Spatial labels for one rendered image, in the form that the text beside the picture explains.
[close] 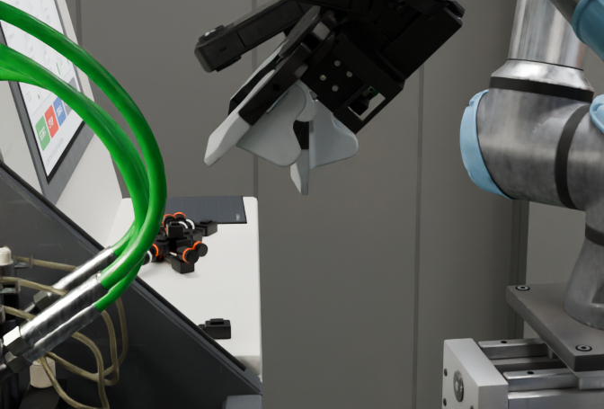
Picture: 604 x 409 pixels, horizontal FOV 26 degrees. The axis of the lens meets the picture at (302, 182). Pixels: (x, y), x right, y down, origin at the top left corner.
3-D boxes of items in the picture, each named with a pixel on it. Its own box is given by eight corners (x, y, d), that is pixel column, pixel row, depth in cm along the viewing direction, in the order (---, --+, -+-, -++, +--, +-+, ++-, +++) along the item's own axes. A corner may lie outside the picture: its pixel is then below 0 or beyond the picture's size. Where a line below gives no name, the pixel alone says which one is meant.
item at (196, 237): (214, 279, 173) (213, 238, 171) (133, 280, 172) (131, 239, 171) (217, 230, 195) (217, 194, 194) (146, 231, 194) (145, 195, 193)
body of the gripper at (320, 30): (348, 142, 97) (463, 33, 91) (261, 66, 95) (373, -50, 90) (361, 102, 103) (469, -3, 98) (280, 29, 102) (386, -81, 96)
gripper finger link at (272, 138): (253, 213, 97) (337, 121, 96) (192, 161, 96) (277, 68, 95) (253, 202, 100) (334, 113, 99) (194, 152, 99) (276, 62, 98)
